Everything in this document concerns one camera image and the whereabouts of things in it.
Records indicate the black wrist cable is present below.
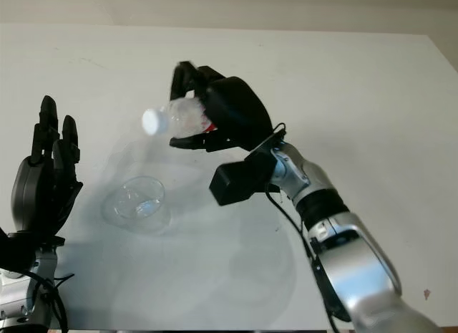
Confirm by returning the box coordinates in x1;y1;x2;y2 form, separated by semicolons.
19;267;76;333
263;122;343;333

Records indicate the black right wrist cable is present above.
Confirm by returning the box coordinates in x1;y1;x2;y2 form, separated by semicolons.
263;122;343;333

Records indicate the clear glass cup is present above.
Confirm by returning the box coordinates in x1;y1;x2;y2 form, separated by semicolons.
101;175;172;235

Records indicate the clear plastic water bottle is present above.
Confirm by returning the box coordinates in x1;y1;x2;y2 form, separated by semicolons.
141;96;218;140

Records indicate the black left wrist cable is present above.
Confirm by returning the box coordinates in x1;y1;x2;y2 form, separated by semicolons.
19;267;76;333

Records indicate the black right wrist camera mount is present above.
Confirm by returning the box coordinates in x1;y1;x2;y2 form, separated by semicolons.
208;146;278;206

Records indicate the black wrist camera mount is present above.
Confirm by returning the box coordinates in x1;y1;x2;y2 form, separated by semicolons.
208;146;278;206
0;228;39;274

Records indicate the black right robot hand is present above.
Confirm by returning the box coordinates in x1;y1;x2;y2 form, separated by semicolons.
168;61;276;153

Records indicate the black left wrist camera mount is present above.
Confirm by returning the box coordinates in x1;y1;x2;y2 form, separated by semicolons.
0;228;39;274

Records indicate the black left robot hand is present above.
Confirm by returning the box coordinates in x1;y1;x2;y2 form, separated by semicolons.
9;95;84;243

